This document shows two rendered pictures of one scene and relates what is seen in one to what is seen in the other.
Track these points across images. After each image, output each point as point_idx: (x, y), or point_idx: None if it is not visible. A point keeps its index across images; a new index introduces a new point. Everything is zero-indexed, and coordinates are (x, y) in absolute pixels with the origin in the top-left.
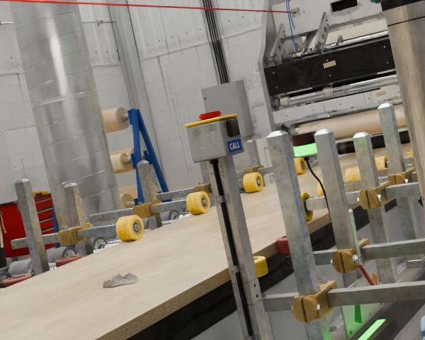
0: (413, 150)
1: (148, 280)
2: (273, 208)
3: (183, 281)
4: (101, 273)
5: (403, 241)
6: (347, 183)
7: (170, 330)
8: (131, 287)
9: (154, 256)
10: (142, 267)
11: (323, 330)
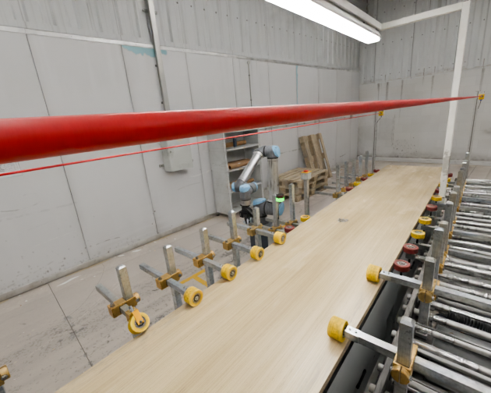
0: (278, 178)
1: (333, 219)
2: (280, 282)
3: (322, 214)
4: (358, 232)
5: None
6: (250, 246)
7: None
8: (337, 217)
9: (340, 238)
10: (340, 230)
11: None
